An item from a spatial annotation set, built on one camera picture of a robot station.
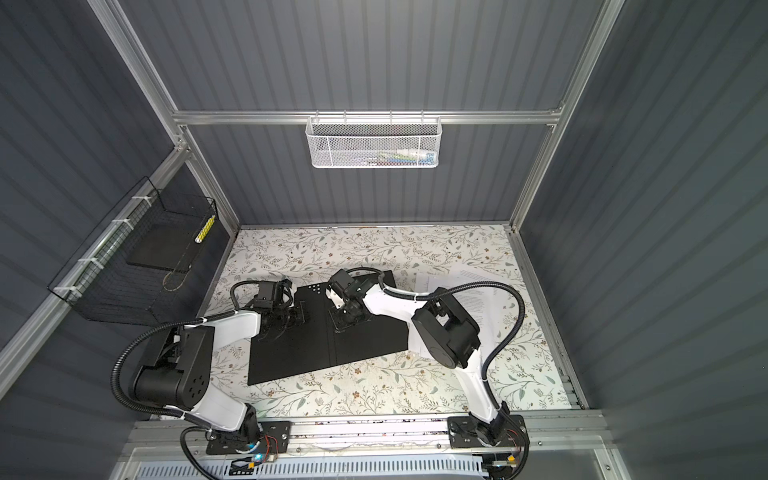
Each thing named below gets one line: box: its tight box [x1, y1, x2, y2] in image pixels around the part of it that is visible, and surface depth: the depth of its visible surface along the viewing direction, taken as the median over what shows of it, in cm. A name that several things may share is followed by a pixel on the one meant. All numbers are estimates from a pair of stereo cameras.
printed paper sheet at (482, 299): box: [416, 269, 518, 310], surface depth 107 cm
